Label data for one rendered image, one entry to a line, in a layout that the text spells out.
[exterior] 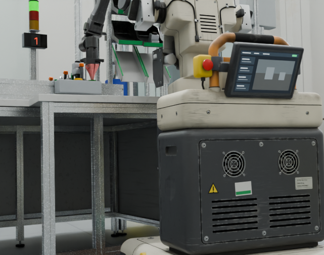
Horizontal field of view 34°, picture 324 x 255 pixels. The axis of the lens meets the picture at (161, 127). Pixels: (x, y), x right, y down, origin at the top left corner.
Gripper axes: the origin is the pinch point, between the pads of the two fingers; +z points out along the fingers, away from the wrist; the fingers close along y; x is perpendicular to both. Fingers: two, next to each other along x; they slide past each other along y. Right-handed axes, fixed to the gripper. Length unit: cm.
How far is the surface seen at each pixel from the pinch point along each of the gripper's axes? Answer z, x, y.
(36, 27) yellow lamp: -29.8, -31.1, 17.2
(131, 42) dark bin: -22.1, -13.4, -28.3
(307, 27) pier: -135, -299, -452
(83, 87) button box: 5.1, 3.4, 6.0
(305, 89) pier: -46, -300, -444
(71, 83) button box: 3.2, 3.4, 11.7
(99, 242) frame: 77, 4, -1
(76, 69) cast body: -7.2, -18.7, 0.9
